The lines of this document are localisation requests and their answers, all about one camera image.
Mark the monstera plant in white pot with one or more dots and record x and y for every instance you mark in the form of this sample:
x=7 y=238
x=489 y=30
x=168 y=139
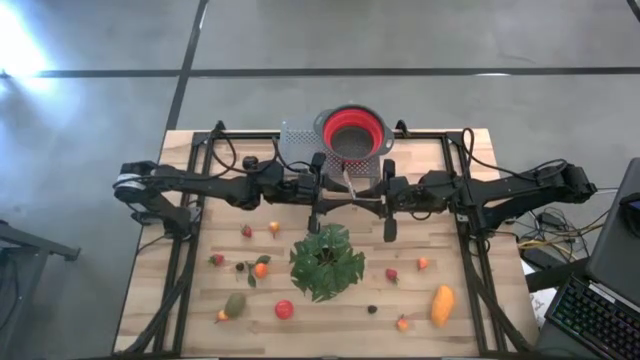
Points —
x=310 y=270

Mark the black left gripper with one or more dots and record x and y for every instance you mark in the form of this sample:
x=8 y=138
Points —
x=295 y=187

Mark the orange tangerine with green leaves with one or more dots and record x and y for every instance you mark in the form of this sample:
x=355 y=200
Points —
x=260 y=270

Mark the dark blackberry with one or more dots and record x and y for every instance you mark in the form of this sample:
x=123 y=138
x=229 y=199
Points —
x=372 y=309
x=240 y=267

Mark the black aluminium table frame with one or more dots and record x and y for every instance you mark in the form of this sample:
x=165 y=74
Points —
x=240 y=135

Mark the black round device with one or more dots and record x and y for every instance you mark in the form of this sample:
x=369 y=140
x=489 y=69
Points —
x=631 y=215

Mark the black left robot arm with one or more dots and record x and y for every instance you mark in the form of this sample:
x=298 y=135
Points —
x=200 y=185

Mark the computer monitor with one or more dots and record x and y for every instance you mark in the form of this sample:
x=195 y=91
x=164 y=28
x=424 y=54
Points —
x=615 y=250

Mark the white paper sheet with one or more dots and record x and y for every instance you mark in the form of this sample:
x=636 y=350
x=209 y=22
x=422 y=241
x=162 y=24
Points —
x=542 y=302

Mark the dark computer desk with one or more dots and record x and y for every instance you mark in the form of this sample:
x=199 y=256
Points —
x=560 y=275

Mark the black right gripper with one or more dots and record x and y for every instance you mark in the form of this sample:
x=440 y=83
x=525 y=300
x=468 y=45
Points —
x=410 y=192

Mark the small orange yellow fruit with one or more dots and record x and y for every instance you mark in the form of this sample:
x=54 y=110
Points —
x=222 y=316
x=402 y=325

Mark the orange mango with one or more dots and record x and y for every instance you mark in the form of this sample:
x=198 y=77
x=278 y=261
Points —
x=443 y=306

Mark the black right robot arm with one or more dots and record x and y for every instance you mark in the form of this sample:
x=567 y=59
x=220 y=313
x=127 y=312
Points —
x=510 y=192

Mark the grey perforated metal rack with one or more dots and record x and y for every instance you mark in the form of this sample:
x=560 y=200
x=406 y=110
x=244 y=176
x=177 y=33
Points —
x=300 y=145

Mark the red collapsible colander grey rim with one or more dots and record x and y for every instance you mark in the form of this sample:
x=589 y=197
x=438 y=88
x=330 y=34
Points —
x=332 y=131

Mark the red tomato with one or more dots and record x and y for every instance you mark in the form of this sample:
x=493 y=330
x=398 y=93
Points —
x=284 y=310

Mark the small yellow orange peach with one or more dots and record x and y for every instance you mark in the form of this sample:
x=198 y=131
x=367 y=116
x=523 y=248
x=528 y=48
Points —
x=273 y=228

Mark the black power adapter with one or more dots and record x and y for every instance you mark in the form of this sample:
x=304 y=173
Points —
x=551 y=218

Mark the black backlit keyboard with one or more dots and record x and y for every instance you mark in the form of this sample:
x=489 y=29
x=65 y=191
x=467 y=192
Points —
x=595 y=320

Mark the green kiwi fruit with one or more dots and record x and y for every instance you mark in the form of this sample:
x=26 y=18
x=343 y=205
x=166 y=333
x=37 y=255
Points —
x=235 y=305

